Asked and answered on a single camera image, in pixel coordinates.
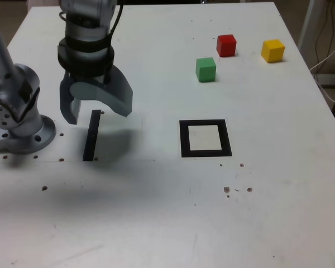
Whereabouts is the yellow cube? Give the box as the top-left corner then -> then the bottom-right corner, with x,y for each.
261,39 -> 286,64

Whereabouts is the black tape strip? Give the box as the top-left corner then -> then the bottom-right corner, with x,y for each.
82,109 -> 102,162

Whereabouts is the green cube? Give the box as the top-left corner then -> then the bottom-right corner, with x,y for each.
195,57 -> 217,83

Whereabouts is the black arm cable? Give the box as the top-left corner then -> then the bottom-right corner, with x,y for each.
104,0 -> 124,84

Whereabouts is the thin black hanging cable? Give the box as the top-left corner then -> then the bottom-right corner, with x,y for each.
314,0 -> 335,65

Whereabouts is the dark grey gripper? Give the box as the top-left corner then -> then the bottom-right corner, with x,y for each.
59,65 -> 134,125

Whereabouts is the black tape square outline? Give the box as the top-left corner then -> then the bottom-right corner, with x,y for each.
179,119 -> 233,158

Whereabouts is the white post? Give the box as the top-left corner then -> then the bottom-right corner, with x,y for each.
297,0 -> 324,54

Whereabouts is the white cable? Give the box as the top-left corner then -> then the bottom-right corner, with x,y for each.
309,36 -> 335,106

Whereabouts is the red cube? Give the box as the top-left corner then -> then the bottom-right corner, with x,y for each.
216,34 -> 237,58

